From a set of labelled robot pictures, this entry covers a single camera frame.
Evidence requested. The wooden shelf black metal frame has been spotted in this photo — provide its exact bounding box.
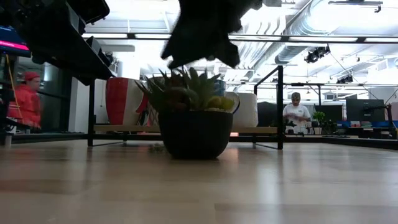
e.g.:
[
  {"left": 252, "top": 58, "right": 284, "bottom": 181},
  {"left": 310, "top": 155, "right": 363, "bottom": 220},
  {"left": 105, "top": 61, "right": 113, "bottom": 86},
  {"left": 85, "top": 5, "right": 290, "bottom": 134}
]
[{"left": 87, "top": 62, "right": 285, "bottom": 151}]

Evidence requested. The computer monitor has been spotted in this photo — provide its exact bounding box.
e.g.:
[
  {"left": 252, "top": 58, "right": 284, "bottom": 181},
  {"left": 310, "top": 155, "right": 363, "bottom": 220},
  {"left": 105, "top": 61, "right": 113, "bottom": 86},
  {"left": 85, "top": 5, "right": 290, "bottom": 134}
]
[{"left": 0, "top": 26, "right": 32, "bottom": 59}]

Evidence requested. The silver ventilation duct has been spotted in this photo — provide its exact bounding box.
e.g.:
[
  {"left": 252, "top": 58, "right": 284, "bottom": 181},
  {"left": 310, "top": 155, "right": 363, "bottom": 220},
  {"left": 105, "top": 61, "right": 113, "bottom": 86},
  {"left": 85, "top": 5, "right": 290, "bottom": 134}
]
[{"left": 239, "top": 0, "right": 343, "bottom": 68}]

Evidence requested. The black ceiling track light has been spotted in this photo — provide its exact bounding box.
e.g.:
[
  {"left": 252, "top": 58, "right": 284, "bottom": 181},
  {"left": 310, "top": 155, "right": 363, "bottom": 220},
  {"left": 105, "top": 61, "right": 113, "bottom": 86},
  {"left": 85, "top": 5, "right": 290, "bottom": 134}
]
[{"left": 328, "top": 0, "right": 384, "bottom": 14}]

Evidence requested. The small green potted plant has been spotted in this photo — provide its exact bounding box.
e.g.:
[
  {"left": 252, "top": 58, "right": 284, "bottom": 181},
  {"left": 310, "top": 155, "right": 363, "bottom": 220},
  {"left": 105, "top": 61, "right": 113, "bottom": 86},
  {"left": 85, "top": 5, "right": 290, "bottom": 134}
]
[{"left": 312, "top": 111, "right": 327, "bottom": 135}]

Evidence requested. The person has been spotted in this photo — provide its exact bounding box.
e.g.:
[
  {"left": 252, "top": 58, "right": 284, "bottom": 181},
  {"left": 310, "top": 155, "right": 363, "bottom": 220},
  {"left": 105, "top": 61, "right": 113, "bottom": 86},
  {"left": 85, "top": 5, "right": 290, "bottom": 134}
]
[
  {"left": 282, "top": 91, "right": 312, "bottom": 135},
  {"left": 6, "top": 71, "right": 43, "bottom": 131}
]

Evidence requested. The black ceiling spotlight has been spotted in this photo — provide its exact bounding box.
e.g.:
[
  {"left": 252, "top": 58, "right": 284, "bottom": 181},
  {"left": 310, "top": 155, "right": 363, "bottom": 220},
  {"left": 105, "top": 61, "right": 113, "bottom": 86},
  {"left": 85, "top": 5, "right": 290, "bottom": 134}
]
[
  {"left": 336, "top": 75, "right": 354, "bottom": 85},
  {"left": 303, "top": 45, "right": 331, "bottom": 65}
]

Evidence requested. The white mug olive interior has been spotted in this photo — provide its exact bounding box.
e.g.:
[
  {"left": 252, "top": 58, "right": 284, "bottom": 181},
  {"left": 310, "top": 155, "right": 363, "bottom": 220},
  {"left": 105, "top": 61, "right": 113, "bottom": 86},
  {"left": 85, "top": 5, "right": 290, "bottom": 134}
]
[{"left": 224, "top": 91, "right": 259, "bottom": 128}]

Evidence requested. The long ceiling light strip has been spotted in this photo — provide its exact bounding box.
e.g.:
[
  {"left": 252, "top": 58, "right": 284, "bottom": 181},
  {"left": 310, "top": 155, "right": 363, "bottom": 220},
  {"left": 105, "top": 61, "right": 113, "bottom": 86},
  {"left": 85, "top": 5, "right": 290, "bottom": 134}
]
[{"left": 81, "top": 32, "right": 398, "bottom": 44}]

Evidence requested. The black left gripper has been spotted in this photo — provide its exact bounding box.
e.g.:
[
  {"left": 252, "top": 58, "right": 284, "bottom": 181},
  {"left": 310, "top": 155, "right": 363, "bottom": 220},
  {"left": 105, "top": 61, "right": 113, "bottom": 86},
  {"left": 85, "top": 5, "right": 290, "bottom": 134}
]
[{"left": 160, "top": 0, "right": 264, "bottom": 70}]

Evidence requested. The red and white mug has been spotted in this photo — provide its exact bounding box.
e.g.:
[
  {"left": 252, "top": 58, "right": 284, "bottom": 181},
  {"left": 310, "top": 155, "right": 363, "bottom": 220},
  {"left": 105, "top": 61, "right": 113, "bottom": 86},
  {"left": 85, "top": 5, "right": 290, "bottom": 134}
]
[{"left": 105, "top": 77, "right": 150, "bottom": 126}]

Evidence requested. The succulent plant black pot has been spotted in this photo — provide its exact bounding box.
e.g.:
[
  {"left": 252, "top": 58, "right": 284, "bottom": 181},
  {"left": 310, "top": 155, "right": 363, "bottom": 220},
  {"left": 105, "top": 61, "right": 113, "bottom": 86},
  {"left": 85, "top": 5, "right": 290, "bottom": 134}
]
[{"left": 135, "top": 66, "right": 241, "bottom": 161}]

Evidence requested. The black desk monitor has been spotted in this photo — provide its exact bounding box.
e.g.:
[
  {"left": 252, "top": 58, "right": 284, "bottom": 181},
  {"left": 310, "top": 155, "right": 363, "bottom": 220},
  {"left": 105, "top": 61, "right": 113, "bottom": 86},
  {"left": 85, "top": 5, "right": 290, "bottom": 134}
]
[
  {"left": 313, "top": 104, "right": 343, "bottom": 124},
  {"left": 345, "top": 98, "right": 386, "bottom": 123}
]

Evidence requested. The black metal scaffold frame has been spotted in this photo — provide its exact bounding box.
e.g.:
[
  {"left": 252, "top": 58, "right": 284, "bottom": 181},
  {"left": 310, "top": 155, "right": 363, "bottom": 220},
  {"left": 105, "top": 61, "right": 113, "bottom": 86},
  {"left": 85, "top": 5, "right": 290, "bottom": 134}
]
[{"left": 284, "top": 82, "right": 398, "bottom": 108}]

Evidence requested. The yellow cable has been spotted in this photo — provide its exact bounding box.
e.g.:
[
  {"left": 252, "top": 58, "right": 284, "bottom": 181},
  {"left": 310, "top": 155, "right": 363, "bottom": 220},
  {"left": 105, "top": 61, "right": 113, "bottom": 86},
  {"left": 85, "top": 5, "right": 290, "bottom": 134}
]
[{"left": 5, "top": 54, "right": 22, "bottom": 119}]

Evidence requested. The small white post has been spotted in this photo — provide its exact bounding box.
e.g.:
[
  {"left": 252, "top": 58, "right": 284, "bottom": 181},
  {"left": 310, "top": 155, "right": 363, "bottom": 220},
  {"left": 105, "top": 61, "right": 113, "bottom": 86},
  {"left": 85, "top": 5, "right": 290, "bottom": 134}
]
[{"left": 3, "top": 124, "right": 13, "bottom": 147}]

